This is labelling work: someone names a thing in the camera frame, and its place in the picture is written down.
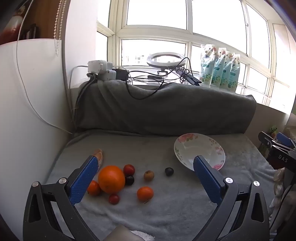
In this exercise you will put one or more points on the grey fleece blanket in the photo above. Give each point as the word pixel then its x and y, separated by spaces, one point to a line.
pixel 150 148

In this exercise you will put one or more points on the white window frame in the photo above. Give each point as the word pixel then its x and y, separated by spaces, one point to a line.
pixel 157 34

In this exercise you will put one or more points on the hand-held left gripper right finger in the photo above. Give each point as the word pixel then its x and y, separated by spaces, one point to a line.
pixel 205 178

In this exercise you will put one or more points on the white padded headboard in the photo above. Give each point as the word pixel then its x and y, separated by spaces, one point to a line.
pixel 13 139

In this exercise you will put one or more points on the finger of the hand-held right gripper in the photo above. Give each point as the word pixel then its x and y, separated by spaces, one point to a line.
pixel 285 139
pixel 266 138

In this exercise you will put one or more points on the green snack packet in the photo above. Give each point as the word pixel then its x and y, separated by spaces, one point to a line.
pixel 274 131

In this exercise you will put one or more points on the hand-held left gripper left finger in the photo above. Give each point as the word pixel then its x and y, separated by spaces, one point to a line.
pixel 84 180

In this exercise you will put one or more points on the floral white plate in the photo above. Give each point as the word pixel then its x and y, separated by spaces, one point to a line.
pixel 198 146

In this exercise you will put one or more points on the dark purple plum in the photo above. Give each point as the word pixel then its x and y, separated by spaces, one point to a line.
pixel 130 180

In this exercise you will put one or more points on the floral refill pouch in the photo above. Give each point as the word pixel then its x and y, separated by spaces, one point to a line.
pixel 207 67
pixel 218 69
pixel 226 74
pixel 234 76

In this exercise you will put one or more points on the grey covered bolster pillow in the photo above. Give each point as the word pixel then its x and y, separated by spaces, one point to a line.
pixel 161 109

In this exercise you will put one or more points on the white power strip with plugs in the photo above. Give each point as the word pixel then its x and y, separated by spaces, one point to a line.
pixel 99 66

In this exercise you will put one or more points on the dark purple grape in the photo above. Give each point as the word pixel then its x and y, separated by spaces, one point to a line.
pixel 169 171

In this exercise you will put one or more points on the person's right hand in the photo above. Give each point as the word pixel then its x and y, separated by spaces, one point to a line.
pixel 279 178

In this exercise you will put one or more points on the red cherry tomato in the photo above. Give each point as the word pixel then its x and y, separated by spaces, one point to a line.
pixel 129 169
pixel 114 198

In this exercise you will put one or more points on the large orange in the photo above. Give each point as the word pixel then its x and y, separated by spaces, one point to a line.
pixel 111 179

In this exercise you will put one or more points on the small tangerine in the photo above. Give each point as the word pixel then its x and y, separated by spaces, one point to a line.
pixel 94 188
pixel 145 193

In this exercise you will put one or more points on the peeled orange segment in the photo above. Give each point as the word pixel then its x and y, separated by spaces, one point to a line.
pixel 100 154

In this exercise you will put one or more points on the brown round longan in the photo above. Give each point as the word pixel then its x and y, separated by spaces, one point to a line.
pixel 148 175

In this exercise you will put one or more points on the black power adapter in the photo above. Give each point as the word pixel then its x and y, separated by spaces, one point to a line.
pixel 121 74

